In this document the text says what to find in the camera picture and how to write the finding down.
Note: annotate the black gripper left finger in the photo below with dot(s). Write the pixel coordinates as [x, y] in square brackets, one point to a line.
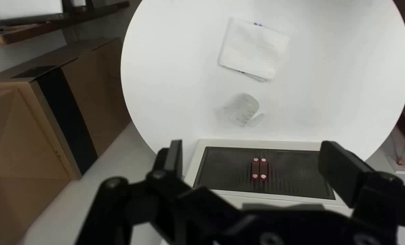
[166, 174]

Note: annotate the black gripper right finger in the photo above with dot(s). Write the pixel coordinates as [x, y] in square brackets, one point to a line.
[349, 174]

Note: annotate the white stacked shelf cabinet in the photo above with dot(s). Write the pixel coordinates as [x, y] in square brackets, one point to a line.
[260, 171]

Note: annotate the clear plastic cup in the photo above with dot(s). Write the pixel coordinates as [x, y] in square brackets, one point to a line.
[244, 110]

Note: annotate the round white table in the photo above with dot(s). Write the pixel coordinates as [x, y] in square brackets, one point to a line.
[342, 77]

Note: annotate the brown cardboard box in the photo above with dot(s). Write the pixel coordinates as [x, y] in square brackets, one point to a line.
[59, 113]

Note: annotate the white folded cloth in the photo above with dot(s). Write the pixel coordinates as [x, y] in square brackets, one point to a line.
[253, 49]

